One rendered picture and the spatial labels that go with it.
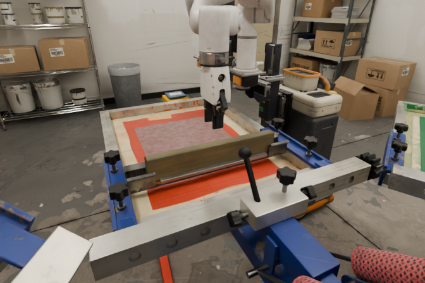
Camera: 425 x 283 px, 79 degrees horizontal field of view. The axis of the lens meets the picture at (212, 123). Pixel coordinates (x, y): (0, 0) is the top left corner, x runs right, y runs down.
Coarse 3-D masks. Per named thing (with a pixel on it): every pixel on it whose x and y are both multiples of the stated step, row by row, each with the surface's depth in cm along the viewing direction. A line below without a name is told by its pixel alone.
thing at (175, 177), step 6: (252, 156) 81; (258, 156) 81; (264, 156) 83; (228, 162) 78; (234, 162) 78; (240, 162) 79; (204, 168) 75; (210, 168) 75; (216, 168) 76; (180, 174) 72; (186, 174) 72; (192, 174) 73; (198, 174) 74; (162, 180) 70; (168, 180) 70; (174, 180) 71
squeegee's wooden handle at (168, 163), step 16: (208, 144) 75; (224, 144) 76; (240, 144) 78; (256, 144) 81; (160, 160) 69; (176, 160) 71; (192, 160) 73; (208, 160) 75; (224, 160) 78; (160, 176) 70
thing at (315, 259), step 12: (264, 228) 51; (276, 228) 49; (288, 228) 49; (300, 228) 49; (264, 240) 52; (276, 240) 48; (288, 240) 46; (300, 240) 46; (312, 240) 46; (288, 252) 45; (300, 252) 44; (312, 252) 44; (324, 252) 44; (288, 264) 45; (300, 264) 42; (312, 264) 42; (324, 264) 42; (336, 264) 42; (312, 276) 40; (324, 276) 41; (336, 276) 43
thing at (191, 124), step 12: (180, 120) 117; (192, 120) 117; (192, 132) 106; (204, 132) 106; (216, 132) 106; (228, 132) 106; (192, 144) 97; (228, 168) 82; (240, 168) 82; (252, 168) 82; (264, 168) 82; (276, 168) 82; (228, 180) 76; (240, 180) 76
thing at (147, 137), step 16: (128, 128) 110; (144, 128) 110; (160, 128) 110; (176, 128) 110; (144, 144) 97; (160, 144) 97; (176, 144) 97; (144, 160) 86; (208, 176) 78; (160, 192) 71; (176, 192) 71; (192, 192) 71; (208, 192) 71
